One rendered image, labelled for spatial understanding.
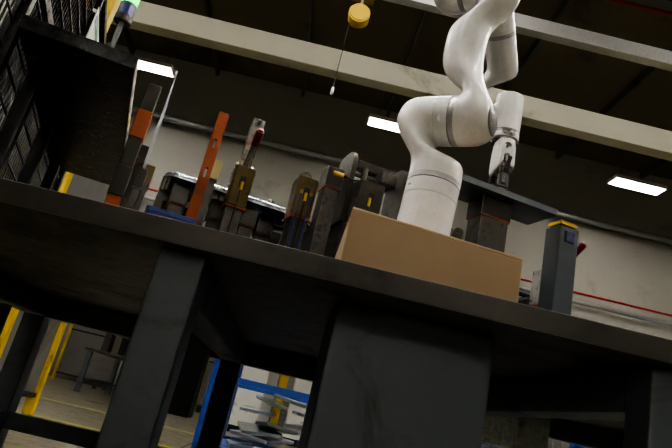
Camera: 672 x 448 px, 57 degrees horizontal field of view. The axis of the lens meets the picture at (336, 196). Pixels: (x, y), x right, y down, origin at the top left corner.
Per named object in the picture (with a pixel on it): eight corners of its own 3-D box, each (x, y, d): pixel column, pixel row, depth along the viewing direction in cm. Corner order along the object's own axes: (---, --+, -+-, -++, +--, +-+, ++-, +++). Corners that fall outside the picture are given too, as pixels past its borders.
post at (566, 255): (549, 379, 179) (563, 236, 193) (567, 380, 172) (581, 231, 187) (527, 373, 177) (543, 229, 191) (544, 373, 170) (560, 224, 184)
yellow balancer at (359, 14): (349, 103, 413) (374, -1, 442) (351, 95, 404) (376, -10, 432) (326, 97, 413) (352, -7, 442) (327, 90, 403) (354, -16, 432)
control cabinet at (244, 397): (236, 426, 1118) (270, 294, 1200) (264, 433, 1115) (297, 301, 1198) (216, 428, 892) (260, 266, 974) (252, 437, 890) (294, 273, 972)
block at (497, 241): (475, 358, 172) (497, 209, 187) (492, 358, 165) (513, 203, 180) (444, 349, 169) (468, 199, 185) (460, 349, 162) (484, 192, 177)
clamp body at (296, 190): (280, 312, 171) (312, 189, 183) (292, 309, 161) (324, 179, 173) (258, 306, 169) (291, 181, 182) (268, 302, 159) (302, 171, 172)
